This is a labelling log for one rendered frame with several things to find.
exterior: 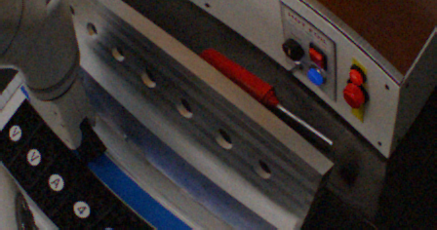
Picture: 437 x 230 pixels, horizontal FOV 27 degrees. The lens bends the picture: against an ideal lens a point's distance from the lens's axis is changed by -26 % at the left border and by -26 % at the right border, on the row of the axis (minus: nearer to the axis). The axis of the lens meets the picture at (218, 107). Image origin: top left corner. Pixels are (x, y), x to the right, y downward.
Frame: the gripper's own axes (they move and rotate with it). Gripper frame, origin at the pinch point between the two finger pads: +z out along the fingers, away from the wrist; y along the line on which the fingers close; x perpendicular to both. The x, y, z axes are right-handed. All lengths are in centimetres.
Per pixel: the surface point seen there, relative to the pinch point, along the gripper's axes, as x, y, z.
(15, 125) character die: -5.6, -8.3, 1.0
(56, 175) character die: -5.8, 1.7, 1.0
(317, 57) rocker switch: 21.8, 17.6, -7.7
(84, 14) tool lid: 8.6, -4.3, -11.2
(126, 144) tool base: 4.4, 5.3, 2.3
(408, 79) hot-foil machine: 25.1, 29.9, -13.6
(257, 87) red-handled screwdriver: 18.3, 11.6, 1.5
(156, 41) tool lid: 9.3, 8.4, -16.6
